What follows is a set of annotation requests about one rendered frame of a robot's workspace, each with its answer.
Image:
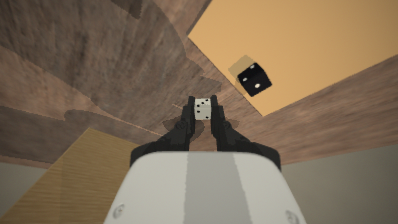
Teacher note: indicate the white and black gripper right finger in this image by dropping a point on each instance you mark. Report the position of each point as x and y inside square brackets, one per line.
[229, 140]

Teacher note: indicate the tan flat mat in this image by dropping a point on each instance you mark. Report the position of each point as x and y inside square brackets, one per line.
[303, 45]

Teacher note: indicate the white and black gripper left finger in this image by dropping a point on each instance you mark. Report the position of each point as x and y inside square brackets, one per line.
[178, 139]

